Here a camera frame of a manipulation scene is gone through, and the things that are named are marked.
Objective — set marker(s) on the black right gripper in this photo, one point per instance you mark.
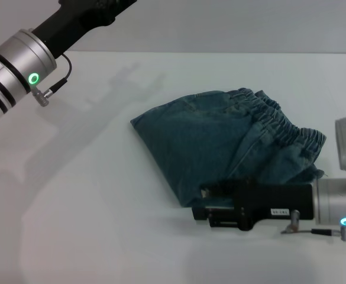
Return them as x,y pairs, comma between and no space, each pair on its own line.
276,201

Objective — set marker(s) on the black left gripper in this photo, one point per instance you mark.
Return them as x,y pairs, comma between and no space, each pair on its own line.
72,23

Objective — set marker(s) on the blue denim shorts basketball print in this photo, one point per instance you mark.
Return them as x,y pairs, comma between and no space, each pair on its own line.
205,142

